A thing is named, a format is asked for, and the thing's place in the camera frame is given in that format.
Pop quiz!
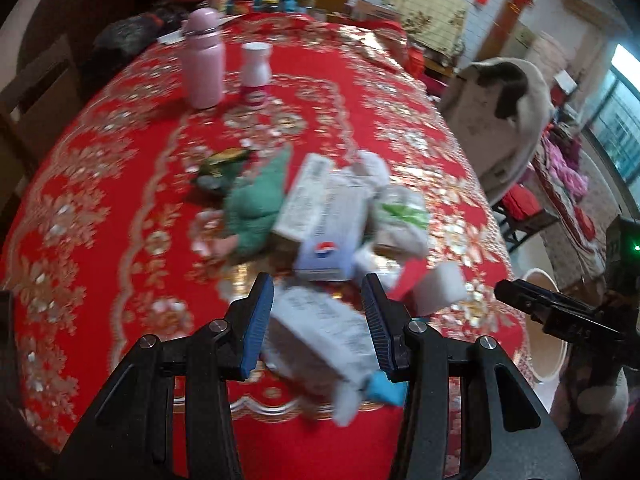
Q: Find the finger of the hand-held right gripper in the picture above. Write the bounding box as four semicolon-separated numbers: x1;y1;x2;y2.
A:
495;279;623;347

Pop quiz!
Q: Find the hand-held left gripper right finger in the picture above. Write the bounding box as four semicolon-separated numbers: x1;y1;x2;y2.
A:
361;272;576;480

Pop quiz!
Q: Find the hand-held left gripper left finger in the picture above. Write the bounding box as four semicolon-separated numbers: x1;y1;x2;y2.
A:
57;272;276;480

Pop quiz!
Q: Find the white printed packet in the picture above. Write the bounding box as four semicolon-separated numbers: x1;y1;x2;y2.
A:
260;285;378;426

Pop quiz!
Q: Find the white blue medicine box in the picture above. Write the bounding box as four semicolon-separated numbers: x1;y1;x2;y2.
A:
294;180;373;282

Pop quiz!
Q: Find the white tissue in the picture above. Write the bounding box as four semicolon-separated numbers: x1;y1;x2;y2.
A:
350;151;391;193

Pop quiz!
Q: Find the white bucket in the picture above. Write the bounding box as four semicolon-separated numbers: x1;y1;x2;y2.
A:
520;267;568;386

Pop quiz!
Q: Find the red paper piece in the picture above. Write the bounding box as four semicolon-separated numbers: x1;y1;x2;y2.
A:
390;260;426;301

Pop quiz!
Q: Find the blue plastic piece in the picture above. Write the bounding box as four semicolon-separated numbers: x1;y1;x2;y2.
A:
365;372;408;408

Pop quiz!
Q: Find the white foam block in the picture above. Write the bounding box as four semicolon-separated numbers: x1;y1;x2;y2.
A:
410;262;468;318

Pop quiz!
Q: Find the pink white wrapper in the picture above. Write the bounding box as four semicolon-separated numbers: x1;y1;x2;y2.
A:
195;210;238;261

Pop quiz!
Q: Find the pink clothes pile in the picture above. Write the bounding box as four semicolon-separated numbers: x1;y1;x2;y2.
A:
542;135;591;201

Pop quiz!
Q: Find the green white wrapper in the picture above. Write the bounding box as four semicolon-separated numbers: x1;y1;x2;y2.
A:
372;185;431;256

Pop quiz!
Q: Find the white cardboard box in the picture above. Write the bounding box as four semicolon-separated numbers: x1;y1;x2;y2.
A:
271;154;333;251

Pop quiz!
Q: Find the window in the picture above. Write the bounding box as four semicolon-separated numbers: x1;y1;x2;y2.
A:
587;45;640;181

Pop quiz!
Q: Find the green gold candy wrapper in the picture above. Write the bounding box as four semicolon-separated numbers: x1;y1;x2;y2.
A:
200;146;251;176

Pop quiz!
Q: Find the red floral tablecloth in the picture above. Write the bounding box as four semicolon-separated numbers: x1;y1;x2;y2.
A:
0;12;533;480

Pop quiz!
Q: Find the white pill bottle pink label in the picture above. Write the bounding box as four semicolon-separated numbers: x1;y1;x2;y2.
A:
241;42;272;108

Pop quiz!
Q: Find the pink thermos bottle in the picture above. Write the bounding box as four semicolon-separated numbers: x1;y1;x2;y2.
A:
180;8;226;110

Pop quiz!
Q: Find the white paper sheet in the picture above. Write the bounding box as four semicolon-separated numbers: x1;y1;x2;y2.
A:
157;15;241;43

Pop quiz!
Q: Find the wooden chair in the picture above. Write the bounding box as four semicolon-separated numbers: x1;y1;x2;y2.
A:
0;35;83;231

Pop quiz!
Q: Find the floral hanging cloth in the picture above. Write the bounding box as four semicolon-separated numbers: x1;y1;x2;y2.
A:
390;0;468;58

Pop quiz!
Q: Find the black plastic bag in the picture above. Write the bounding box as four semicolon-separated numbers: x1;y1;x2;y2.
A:
92;10;191;68

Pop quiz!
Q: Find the colourful box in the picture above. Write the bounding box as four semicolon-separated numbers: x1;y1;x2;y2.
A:
225;0;296;16

